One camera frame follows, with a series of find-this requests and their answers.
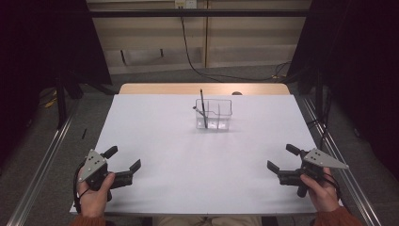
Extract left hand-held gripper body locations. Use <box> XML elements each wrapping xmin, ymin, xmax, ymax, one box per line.
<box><xmin>78</xmin><ymin>149</ymin><xmax>135</xmax><ymax>191</ymax></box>

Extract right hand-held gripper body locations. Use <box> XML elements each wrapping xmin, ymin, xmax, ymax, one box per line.
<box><xmin>277</xmin><ymin>148</ymin><xmax>350</xmax><ymax>199</ymax></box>

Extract clear plastic organizer box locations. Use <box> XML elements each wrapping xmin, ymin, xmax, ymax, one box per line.
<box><xmin>195</xmin><ymin>98</ymin><xmax>233</xmax><ymax>131</ymax></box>

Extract thin black pen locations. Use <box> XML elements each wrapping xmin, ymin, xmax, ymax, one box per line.
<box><xmin>192</xmin><ymin>105</ymin><xmax>209</xmax><ymax>120</ymax></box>
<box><xmin>199</xmin><ymin>89</ymin><xmax>209</xmax><ymax>130</ymax></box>

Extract person's right hand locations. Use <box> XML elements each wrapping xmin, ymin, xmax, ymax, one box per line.
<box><xmin>299</xmin><ymin>168</ymin><xmax>341</xmax><ymax>213</ymax></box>

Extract person's left hand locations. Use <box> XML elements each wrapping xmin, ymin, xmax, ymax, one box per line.
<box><xmin>76</xmin><ymin>169</ymin><xmax>116</xmax><ymax>218</ymax></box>

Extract white table sheet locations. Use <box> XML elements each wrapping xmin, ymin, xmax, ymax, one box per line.
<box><xmin>69</xmin><ymin>93</ymin><xmax>346</xmax><ymax>218</ymax></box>

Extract wooden table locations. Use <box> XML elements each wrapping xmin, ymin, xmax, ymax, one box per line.
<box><xmin>118</xmin><ymin>82</ymin><xmax>292</xmax><ymax>96</ymax></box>

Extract black curtain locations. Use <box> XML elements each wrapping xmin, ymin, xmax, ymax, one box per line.
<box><xmin>286</xmin><ymin>0</ymin><xmax>399</xmax><ymax>182</ymax></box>
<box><xmin>0</xmin><ymin>0</ymin><xmax>113</xmax><ymax>168</ymax></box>

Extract black horizontal bar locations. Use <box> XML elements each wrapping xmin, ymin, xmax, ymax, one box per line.
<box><xmin>88</xmin><ymin>8</ymin><xmax>311</xmax><ymax>19</ymax></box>

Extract left hand-held gripper cable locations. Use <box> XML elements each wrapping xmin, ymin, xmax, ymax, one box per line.
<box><xmin>72</xmin><ymin>161</ymin><xmax>90</xmax><ymax>215</ymax></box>

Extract hand-held gripper cable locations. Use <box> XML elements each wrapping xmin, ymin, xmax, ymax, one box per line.
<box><xmin>323</xmin><ymin>174</ymin><xmax>343</xmax><ymax>202</ymax></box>
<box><xmin>72</xmin><ymin>161</ymin><xmax>90</xmax><ymax>215</ymax></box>

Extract black cables beside table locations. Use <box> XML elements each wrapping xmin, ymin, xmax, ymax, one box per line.
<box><xmin>308</xmin><ymin>117</ymin><xmax>331</xmax><ymax>153</ymax></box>

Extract right hand-held gripper cable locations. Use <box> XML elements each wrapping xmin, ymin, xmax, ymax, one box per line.
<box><xmin>323</xmin><ymin>174</ymin><xmax>343</xmax><ymax>202</ymax></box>

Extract aluminium floor rail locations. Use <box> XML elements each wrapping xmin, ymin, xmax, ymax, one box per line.
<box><xmin>6</xmin><ymin>103</ymin><xmax>80</xmax><ymax>226</ymax></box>
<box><xmin>300</xmin><ymin>95</ymin><xmax>382</xmax><ymax>226</ymax></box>

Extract black stand post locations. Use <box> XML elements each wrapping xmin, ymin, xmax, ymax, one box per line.
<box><xmin>55</xmin><ymin>74</ymin><xmax>69</xmax><ymax>130</ymax></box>
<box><xmin>314</xmin><ymin>67</ymin><xmax>325</xmax><ymax>152</ymax></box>

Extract yellow floor cable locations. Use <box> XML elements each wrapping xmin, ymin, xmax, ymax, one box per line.
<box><xmin>42</xmin><ymin>89</ymin><xmax>59</xmax><ymax>109</ymax></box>

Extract long black wall cable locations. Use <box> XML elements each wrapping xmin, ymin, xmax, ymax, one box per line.
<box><xmin>179</xmin><ymin>8</ymin><xmax>293</xmax><ymax>83</ymax></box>

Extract white wall socket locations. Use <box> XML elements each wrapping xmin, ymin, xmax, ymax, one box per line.
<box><xmin>174</xmin><ymin>0</ymin><xmax>199</xmax><ymax>9</ymax></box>

